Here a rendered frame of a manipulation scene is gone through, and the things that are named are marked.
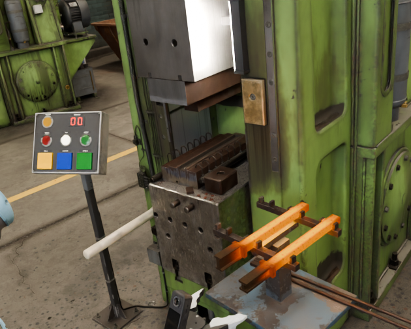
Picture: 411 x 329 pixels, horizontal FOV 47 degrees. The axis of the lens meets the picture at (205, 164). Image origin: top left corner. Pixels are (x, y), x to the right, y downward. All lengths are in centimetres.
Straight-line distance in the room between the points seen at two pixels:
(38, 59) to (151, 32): 495
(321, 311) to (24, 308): 199
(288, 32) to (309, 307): 89
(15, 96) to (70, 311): 419
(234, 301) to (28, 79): 542
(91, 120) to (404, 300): 186
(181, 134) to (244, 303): 92
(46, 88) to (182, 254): 492
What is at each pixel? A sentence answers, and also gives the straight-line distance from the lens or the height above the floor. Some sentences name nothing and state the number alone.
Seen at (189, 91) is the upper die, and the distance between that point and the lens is 179.
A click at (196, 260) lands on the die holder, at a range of 205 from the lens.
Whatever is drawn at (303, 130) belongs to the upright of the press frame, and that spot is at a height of 118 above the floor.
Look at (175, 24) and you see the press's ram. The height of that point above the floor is 157.
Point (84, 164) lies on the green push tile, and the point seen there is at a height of 100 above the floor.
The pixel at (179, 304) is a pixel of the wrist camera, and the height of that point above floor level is 109.
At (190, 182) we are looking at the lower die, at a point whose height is 94.
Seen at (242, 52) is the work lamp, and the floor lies 146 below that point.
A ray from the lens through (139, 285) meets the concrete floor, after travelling 297.
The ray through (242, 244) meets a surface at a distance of 135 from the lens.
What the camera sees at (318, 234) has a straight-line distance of 141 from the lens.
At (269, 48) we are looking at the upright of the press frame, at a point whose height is 146.
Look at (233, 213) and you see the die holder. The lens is 190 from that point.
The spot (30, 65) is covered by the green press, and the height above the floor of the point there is 72.
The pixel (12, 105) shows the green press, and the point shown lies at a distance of 668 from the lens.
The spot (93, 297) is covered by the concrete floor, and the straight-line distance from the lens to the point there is 298.
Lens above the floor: 178
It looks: 24 degrees down
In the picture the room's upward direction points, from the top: 7 degrees counter-clockwise
